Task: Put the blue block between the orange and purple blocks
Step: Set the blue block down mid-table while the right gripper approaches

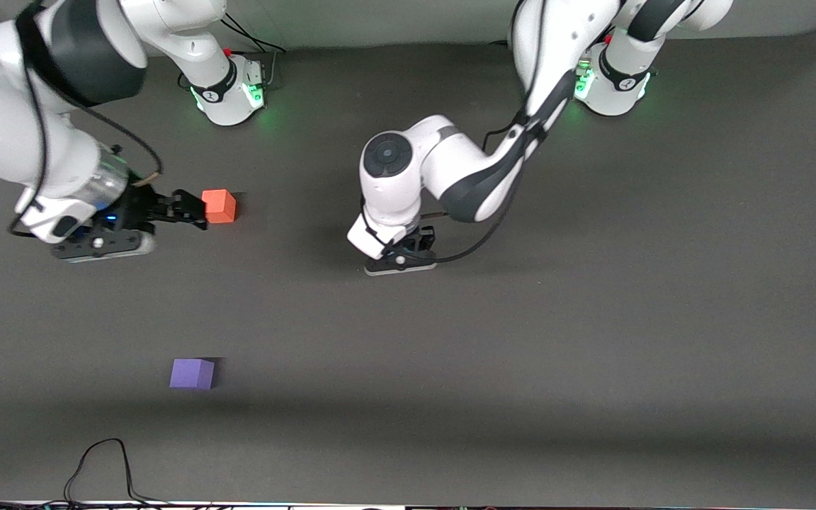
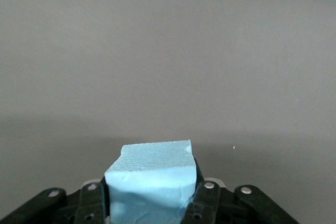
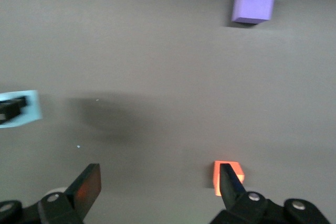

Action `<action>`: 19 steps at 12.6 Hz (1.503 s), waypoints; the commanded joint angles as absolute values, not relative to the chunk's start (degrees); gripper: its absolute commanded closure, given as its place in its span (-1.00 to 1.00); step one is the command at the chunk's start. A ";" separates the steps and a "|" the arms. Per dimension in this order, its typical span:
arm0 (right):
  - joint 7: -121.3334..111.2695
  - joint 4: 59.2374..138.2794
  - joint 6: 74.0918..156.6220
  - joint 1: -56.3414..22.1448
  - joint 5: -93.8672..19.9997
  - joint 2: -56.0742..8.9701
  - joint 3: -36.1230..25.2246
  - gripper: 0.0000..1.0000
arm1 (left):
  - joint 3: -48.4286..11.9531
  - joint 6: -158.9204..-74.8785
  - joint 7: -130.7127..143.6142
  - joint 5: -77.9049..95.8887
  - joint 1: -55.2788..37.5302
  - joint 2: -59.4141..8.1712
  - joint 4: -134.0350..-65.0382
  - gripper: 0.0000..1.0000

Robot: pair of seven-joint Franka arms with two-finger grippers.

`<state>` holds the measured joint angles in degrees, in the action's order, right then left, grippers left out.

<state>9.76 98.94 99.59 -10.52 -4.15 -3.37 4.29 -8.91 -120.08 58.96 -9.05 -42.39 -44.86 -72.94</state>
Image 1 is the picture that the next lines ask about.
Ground orange foam block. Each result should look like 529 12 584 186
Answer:
203 189 237 225

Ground purple foam block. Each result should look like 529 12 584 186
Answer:
169 358 216 390

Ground black left arm wrist cable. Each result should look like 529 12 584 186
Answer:
362 0 572 264

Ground black arm wrist cable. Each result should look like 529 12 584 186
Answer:
8 4 164 238
362 0 572 264

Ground black right arm wrist cable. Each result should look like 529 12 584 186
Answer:
8 4 164 238

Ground black right arm base cables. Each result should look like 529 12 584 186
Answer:
220 13 287 89

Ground looped black table cable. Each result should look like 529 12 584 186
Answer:
63 438 168 505

